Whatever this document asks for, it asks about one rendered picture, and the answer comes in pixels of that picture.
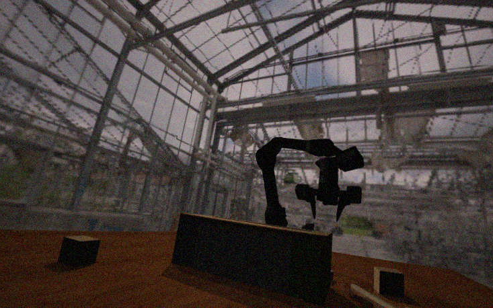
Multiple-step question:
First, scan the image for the tan cube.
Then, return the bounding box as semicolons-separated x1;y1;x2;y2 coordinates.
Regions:
58;235;101;267

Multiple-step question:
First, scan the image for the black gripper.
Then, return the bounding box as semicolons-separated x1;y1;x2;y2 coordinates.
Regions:
295;169;362;221

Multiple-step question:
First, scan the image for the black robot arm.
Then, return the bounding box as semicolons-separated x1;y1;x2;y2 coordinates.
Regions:
256;137;364;227

